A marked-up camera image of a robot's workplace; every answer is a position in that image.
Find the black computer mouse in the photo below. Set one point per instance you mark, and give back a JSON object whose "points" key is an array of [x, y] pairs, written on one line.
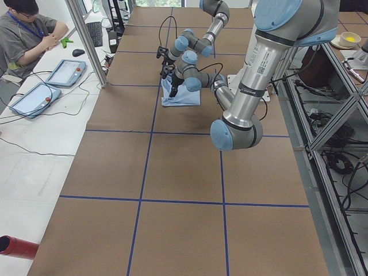
{"points": [[77, 52]]}

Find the near teach pendant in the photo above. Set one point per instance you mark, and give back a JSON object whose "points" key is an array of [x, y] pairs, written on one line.
{"points": [[36, 100]]}

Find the far teach pendant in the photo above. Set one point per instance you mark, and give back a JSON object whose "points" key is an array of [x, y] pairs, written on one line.
{"points": [[66, 73]]}

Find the teach pendant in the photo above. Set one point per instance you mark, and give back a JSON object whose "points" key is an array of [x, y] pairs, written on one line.
{"points": [[36, 100], [66, 73]]}

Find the light blue t-shirt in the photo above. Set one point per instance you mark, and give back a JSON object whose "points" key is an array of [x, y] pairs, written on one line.
{"points": [[182, 98]]}

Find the seated person grey shirt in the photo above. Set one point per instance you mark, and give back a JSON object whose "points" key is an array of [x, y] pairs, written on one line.
{"points": [[26, 35]]}

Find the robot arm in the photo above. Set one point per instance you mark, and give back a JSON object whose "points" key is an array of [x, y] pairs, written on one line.
{"points": [[219, 12], [279, 25]]}

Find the black keyboard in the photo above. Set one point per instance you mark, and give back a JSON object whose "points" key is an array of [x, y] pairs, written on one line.
{"points": [[95, 32]]}

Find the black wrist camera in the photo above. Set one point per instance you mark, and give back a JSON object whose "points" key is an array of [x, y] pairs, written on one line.
{"points": [[167, 70], [162, 52]]}

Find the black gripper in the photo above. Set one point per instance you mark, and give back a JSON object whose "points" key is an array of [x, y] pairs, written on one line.
{"points": [[175, 81], [165, 60]]}

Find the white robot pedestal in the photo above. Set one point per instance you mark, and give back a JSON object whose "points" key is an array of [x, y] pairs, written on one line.
{"points": [[233, 83]]}

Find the aluminium frame post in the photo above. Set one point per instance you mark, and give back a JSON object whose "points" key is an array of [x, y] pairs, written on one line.
{"points": [[78, 20]]}

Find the red cylinder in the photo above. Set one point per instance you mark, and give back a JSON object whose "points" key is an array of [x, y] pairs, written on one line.
{"points": [[18, 248]]}

